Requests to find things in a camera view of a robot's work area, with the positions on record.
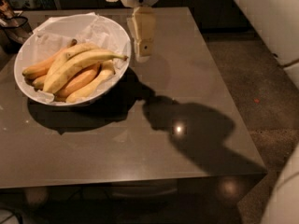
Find dark wire basket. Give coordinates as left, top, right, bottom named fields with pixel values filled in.
left=0, top=16, right=33, bottom=53

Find yellow banana behind top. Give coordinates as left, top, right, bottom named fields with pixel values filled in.
left=46, top=43, right=98, bottom=78

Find orange-yellow middle banana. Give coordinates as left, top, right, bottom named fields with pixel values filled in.
left=55, top=63, right=100, bottom=98

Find orange banana far left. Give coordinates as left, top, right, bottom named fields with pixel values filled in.
left=22, top=39, right=77, bottom=80

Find large top yellow banana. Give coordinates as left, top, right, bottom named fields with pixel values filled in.
left=43, top=49, right=128, bottom=93

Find white oval bowl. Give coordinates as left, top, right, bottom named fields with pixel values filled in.
left=13, top=13, right=133, bottom=107

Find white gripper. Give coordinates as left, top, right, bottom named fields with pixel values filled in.
left=106, top=0, right=159, bottom=63

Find small banana left low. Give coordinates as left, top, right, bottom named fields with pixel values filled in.
left=32, top=75, right=46, bottom=90

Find white object bottom left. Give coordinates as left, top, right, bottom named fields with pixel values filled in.
left=0, top=208, right=22, bottom=224

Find yellow banana front right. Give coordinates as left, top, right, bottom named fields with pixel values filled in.
left=65, top=60, right=115, bottom=103

